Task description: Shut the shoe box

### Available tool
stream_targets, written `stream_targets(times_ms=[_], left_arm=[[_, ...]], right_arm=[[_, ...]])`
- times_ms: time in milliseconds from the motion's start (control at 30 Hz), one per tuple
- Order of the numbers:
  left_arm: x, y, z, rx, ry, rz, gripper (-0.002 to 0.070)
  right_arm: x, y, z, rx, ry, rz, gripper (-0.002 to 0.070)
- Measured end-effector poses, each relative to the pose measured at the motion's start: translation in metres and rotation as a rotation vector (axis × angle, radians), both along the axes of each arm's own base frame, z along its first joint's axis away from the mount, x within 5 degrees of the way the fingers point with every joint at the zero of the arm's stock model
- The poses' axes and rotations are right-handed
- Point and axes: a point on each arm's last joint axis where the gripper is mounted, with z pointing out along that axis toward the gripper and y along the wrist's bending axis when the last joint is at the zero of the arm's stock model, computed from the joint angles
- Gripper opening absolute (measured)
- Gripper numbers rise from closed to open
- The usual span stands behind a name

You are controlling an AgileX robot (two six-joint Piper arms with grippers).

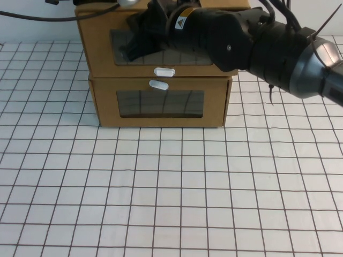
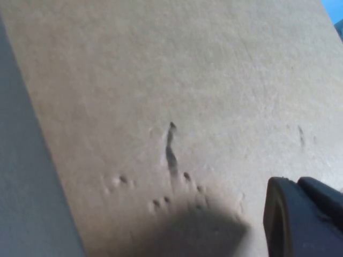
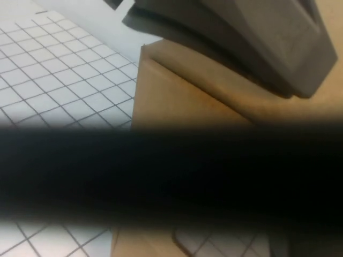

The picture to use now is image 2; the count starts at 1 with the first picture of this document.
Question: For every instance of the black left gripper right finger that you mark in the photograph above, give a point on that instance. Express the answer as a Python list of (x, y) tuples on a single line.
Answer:
[(324, 198)]

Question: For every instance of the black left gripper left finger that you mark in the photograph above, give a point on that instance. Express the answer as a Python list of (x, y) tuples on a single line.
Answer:
[(289, 227)]

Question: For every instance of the brown cardboard shoe box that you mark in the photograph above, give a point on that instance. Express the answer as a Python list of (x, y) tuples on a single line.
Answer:
[(171, 80)]

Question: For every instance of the blue background object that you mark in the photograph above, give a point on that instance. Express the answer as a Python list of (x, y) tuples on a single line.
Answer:
[(335, 13)]

